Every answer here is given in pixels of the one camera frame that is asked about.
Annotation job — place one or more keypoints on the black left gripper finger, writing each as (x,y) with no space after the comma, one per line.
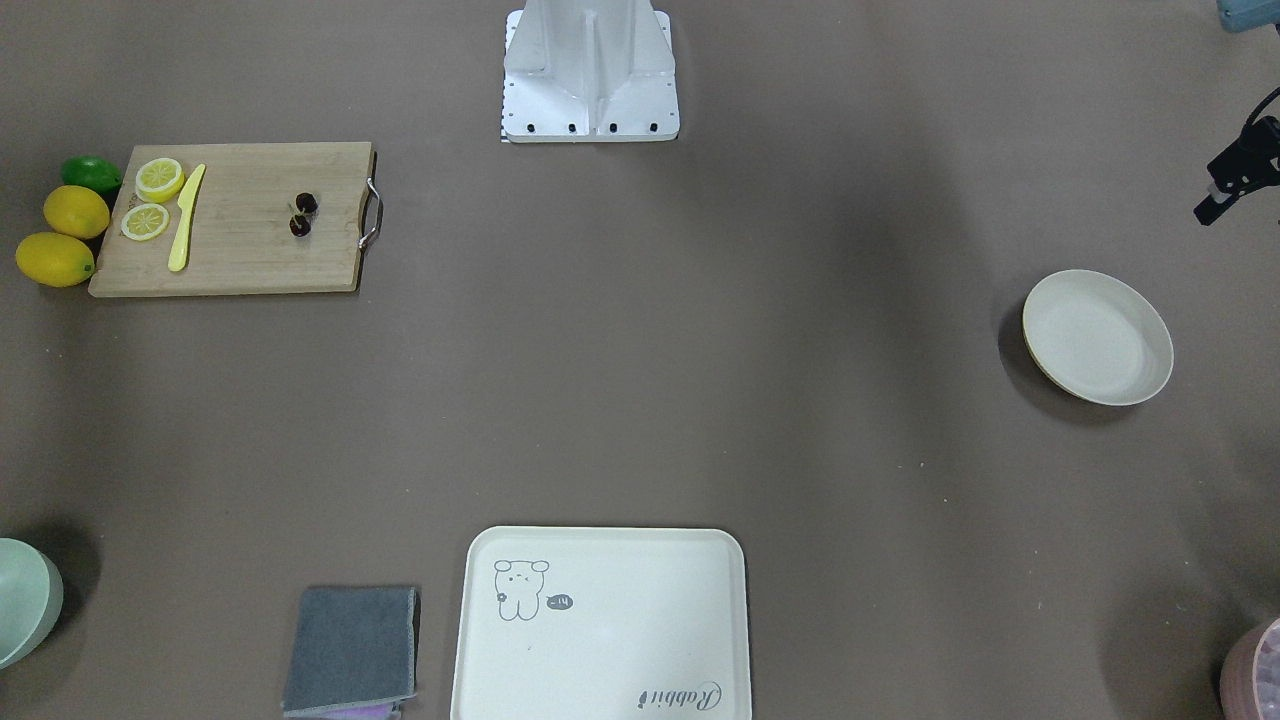
(1213,206)

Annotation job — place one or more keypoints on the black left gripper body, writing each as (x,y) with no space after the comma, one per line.
(1236,172)

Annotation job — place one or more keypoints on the cream round plate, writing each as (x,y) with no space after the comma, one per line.
(1097,338)

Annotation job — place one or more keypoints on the dark red cherry pair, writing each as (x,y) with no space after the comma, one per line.
(304,209)

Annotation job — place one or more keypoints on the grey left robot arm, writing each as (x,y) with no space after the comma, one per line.
(1238,16)

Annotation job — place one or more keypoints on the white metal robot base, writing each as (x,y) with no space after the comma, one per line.
(589,72)

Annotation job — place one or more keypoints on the cream rabbit tray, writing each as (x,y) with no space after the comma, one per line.
(603,623)

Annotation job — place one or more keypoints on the pink container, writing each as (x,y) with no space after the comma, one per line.
(1249,678)

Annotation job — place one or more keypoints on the grey folded cloth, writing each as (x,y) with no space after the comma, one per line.
(354,653)

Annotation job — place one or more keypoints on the wooden cutting board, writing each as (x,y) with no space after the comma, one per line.
(240,241)

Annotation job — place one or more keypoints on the yellow plastic knife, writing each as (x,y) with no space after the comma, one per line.
(186,202)

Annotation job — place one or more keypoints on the upper lemon slice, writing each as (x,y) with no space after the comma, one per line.
(159,180)

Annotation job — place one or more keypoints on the lemon slice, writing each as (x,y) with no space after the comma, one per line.
(159,180)
(145,222)

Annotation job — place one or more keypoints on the lower lemon slice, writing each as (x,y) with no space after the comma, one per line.
(145,222)

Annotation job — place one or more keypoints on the green lime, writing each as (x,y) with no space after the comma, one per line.
(92,172)

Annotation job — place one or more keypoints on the upper yellow lemon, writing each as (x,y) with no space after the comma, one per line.
(77,211)

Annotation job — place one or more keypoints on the yellow lemon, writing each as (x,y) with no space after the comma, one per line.
(55,259)
(77,211)

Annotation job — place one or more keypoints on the lower yellow lemon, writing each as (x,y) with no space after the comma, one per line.
(55,259)

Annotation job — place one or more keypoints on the light green bowl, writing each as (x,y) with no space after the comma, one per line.
(32,593)

